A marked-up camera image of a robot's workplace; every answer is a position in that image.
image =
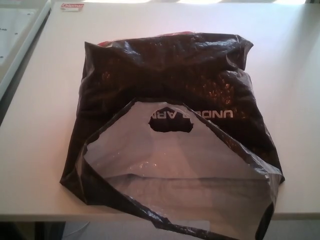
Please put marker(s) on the black plastic shopping bag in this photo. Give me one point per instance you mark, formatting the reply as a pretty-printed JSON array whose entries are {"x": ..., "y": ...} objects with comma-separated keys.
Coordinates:
[{"x": 175, "y": 67}]

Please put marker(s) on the red white sticker label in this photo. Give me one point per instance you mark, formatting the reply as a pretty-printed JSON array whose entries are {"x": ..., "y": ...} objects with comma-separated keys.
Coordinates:
[{"x": 72, "y": 6}]

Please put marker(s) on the white neighbouring table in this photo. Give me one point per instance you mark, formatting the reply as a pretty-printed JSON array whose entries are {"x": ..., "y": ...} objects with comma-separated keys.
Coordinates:
[{"x": 27, "y": 47}]

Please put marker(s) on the white sheet with black dots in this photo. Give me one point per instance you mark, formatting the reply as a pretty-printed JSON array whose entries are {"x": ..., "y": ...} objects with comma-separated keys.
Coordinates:
[{"x": 15, "y": 30}]

